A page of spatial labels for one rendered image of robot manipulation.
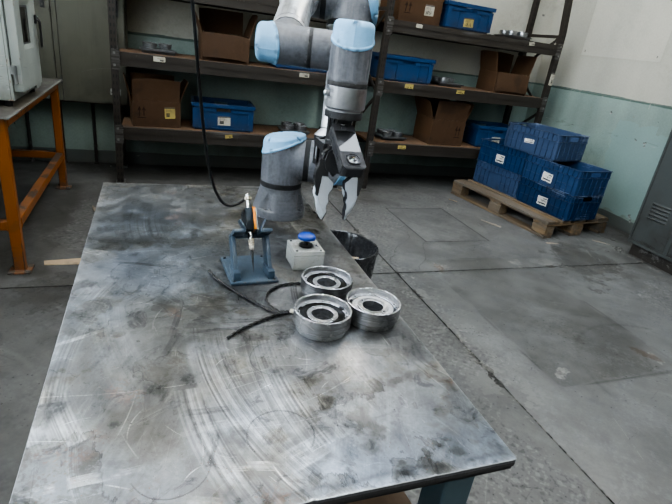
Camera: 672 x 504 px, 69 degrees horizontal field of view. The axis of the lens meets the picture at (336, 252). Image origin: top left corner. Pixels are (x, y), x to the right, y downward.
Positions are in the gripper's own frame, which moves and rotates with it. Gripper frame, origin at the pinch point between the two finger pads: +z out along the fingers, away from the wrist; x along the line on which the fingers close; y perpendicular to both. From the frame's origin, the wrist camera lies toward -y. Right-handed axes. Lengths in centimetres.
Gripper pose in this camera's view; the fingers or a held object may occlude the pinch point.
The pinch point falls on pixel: (334, 214)
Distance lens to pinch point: 97.6
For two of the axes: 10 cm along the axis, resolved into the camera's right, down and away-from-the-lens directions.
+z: -1.2, 9.1, 4.0
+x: -9.4, 0.2, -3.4
